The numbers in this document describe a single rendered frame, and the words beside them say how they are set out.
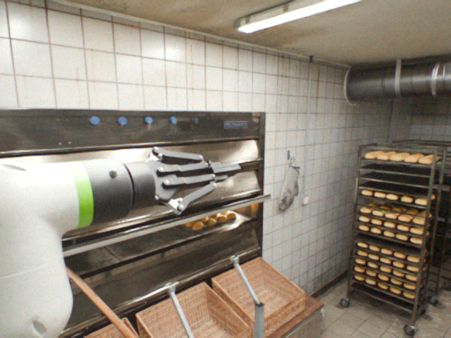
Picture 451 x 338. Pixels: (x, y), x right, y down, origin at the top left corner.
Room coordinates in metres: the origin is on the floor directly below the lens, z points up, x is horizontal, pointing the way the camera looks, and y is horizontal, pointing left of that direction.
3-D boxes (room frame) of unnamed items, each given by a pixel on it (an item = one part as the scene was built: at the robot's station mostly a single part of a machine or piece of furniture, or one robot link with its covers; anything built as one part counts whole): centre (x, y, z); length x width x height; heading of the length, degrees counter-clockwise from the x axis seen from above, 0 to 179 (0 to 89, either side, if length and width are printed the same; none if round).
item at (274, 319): (2.11, -0.25, 0.72); 0.56 x 0.49 x 0.28; 132
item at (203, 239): (1.91, 0.41, 1.16); 1.80 x 0.06 x 0.04; 132
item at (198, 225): (2.61, 0.25, 1.21); 0.61 x 0.48 x 0.06; 42
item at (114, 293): (1.89, 0.39, 1.02); 1.79 x 0.11 x 0.19; 132
